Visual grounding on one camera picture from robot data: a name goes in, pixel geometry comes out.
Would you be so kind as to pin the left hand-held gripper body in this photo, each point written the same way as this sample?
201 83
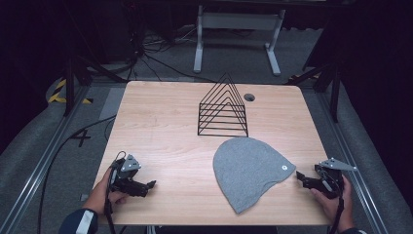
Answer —
130 187

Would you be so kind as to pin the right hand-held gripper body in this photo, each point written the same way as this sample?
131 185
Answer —
328 182

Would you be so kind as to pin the grey knit beanie hat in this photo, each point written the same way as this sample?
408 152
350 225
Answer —
246 169

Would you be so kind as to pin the person's right hand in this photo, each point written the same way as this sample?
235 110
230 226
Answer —
334 208

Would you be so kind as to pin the person's left hand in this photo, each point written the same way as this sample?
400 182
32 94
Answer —
99 195

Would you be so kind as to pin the black metal stand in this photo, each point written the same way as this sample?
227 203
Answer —
69 87
334 94

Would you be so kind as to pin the yellow black hazard tape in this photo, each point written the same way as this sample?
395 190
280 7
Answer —
55 96

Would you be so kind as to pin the aluminium floor rail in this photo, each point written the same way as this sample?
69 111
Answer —
35 172
354 175

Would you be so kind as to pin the white metal desk frame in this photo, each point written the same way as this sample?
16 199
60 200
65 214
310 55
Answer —
238 21

